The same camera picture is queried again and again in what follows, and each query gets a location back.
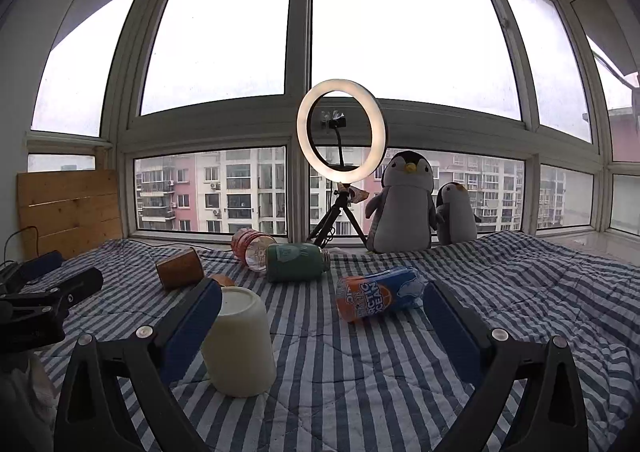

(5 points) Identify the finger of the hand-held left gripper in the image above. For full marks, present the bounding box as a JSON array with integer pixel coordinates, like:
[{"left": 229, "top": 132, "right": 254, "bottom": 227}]
[
  {"left": 20, "top": 267, "right": 105, "bottom": 329},
  {"left": 18, "top": 251, "right": 65, "bottom": 284}
]

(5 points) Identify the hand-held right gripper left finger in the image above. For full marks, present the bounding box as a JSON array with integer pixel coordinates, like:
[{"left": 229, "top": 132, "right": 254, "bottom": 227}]
[{"left": 54, "top": 277, "right": 224, "bottom": 452}]

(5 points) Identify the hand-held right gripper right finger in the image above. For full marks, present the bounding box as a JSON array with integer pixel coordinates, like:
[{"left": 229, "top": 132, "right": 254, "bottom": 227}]
[{"left": 423, "top": 280, "right": 589, "bottom": 452}]

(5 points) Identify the white cup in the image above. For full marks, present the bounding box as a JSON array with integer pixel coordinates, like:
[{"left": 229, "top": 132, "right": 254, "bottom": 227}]
[{"left": 199, "top": 285, "right": 278, "bottom": 398}]

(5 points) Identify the brown cup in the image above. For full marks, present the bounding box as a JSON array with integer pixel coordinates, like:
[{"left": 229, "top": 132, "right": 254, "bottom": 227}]
[{"left": 155, "top": 247, "right": 206, "bottom": 291}]

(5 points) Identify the wooden board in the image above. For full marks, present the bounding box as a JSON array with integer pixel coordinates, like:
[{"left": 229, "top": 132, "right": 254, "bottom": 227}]
[{"left": 17, "top": 169, "right": 124, "bottom": 261}]

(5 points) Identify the blue and orange bottle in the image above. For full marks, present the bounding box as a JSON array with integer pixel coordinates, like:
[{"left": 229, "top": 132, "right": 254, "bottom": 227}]
[{"left": 335, "top": 265, "right": 427, "bottom": 324}]

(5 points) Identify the clear bottle with orange label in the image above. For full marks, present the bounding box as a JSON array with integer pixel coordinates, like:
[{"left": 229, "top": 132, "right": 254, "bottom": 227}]
[{"left": 230, "top": 227, "right": 277, "bottom": 273}]

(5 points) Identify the small penguin plush toy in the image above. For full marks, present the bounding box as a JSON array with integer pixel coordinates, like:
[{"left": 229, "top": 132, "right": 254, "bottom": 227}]
[{"left": 433, "top": 181, "right": 483, "bottom": 246}]

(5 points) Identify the blue striped blanket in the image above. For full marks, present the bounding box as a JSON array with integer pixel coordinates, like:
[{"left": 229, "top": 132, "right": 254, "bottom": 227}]
[{"left": 29, "top": 230, "right": 640, "bottom": 452}]

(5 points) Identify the large penguin plush toy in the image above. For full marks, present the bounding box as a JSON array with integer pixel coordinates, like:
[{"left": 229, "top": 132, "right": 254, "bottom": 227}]
[{"left": 363, "top": 149, "right": 438, "bottom": 254}]

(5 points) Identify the green can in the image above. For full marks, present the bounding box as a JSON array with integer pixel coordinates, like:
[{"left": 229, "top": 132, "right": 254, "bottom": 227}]
[{"left": 265, "top": 242, "right": 332, "bottom": 283}]

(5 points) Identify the black tripod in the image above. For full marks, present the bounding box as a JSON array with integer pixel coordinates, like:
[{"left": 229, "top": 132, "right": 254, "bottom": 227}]
[{"left": 305, "top": 167, "right": 369, "bottom": 249}]

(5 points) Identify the black cable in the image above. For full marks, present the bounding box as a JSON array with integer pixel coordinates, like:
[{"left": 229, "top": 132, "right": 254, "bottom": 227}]
[{"left": 1, "top": 226, "right": 42, "bottom": 266}]

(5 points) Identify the ring light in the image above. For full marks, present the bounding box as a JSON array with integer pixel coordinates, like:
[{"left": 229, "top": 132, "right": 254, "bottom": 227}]
[{"left": 296, "top": 78, "right": 387, "bottom": 172}]

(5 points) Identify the white window frame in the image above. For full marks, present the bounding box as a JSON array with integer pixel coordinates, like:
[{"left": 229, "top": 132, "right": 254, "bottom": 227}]
[{"left": 25, "top": 0, "right": 640, "bottom": 253}]

